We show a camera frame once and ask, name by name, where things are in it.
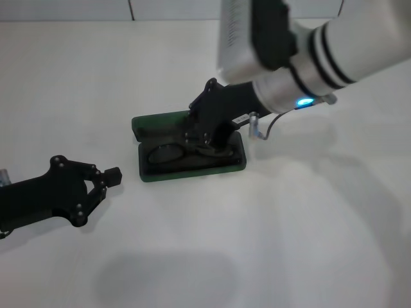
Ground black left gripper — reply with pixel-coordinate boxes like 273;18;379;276
0;154;124;232

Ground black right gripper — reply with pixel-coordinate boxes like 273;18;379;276
182;78;271;152

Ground black framed glasses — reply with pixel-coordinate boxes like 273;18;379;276
146;142;241;166

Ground green glasses case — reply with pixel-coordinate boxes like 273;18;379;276
130;110;247;184

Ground right gripper cable with plug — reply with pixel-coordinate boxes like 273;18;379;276
248;94;338;141

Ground black camera back mount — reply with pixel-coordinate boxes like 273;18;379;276
252;0;299;71

